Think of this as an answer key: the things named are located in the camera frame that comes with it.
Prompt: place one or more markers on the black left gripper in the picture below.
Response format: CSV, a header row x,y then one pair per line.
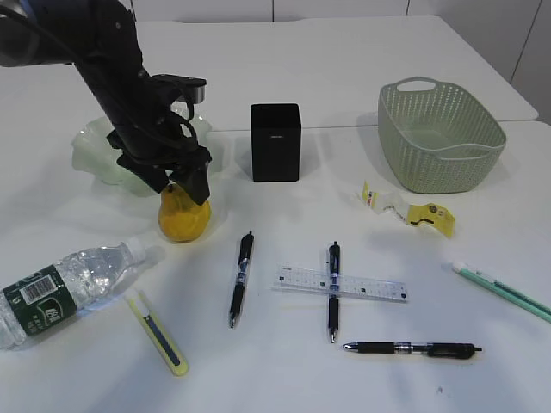
x,y
189,163

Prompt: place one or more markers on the yellow pear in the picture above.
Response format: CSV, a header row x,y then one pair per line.
x,y
180,219

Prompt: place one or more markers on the clear plastic water bottle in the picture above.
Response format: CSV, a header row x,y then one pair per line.
x,y
60,290

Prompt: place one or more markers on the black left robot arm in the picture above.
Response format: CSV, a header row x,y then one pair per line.
x,y
151,114

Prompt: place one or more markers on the green wavy glass plate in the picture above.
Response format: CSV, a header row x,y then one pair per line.
x,y
92,153

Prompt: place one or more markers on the black gel pen left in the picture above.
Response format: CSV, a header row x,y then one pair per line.
x,y
244,257

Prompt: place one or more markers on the black gel pen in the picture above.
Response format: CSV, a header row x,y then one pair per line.
x,y
244,257
333,301
447,350

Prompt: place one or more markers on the black square pen holder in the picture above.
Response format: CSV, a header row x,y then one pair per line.
x,y
275,142

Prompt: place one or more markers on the yellow utility knife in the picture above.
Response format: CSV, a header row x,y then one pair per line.
x,y
161,339

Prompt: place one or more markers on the clear plastic ruler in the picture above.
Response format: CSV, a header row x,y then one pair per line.
x,y
311,281

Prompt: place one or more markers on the black gel pen middle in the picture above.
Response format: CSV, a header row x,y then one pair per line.
x,y
333,301

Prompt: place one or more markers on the green woven plastic basket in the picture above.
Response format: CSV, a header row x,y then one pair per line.
x,y
436,136

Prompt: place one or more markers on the black gel pen bottom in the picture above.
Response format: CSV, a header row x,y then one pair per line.
x,y
447,350

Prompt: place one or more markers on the green white mechanical pencil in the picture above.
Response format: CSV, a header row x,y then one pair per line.
x,y
502,290

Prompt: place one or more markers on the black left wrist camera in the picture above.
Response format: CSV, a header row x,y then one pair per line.
x,y
173,88

